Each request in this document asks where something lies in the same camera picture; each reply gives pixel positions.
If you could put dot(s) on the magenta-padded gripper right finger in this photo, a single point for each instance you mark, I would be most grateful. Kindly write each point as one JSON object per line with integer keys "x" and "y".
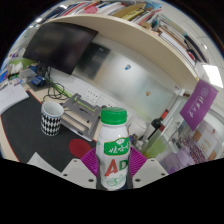
{"x": 138, "y": 163}

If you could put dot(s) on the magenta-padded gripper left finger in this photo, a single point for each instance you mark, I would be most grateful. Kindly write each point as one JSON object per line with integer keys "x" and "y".
{"x": 88, "y": 163}

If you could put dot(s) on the white green-capped drink bottle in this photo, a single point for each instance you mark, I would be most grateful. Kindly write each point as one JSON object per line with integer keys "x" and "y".
{"x": 112, "y": 146}

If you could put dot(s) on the purple translucent water jug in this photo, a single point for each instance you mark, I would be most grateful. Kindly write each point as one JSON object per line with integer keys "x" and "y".
{"x": 180, "y": 160}

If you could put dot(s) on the flat round red coaster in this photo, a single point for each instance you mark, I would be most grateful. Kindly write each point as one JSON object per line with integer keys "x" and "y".
{"x": 78, "y": 148}

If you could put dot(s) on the green glass vase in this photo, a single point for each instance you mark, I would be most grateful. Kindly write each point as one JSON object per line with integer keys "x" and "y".
{"x": 156, "y": 146}

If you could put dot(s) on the white ceramic teapot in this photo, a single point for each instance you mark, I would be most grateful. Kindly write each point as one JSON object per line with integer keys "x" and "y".
{"x": 137, "y": 129}

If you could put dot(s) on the dark wine bottle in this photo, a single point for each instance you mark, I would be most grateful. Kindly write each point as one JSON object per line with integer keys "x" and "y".
{"x": 155, "y": 125}

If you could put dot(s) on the grey metal laptop stand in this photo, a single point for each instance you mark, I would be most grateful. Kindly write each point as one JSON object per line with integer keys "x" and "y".
{"x": 80, "y": 120}

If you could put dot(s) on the white paper sheet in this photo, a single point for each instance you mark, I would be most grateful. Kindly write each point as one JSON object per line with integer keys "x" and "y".
{"x": 43, "y": 161}

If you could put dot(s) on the black-white checkered mug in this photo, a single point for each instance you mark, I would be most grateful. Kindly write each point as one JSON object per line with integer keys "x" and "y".
{"x": 50, "y": 125}

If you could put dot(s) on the group photo poster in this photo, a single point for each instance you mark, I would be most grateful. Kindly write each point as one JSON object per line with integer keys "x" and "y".
{"x": 203, "y": 143}

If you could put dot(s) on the black desk mat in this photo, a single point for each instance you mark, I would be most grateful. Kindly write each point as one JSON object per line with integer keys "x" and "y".
{"x": 26, "y": 133}

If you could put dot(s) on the purple pennant flag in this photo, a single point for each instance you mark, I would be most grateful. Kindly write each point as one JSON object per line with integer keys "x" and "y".
{"x": 196, "y": 105}

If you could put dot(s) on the small blue device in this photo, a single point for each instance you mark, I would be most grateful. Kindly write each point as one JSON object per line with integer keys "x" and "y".
{"x": 38, "y": 81}

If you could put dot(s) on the black computer monitor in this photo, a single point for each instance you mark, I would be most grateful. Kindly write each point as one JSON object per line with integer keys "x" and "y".
{"x": 60, "y": 45}

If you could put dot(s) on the shelf unit with books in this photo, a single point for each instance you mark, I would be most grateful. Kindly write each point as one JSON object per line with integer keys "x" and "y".
{"x": 133, "y": 36}

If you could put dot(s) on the white wall socket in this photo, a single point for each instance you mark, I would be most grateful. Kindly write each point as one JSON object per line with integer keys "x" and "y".
{"x": 91, "y": 96}
{"x": 106, "y": 104}

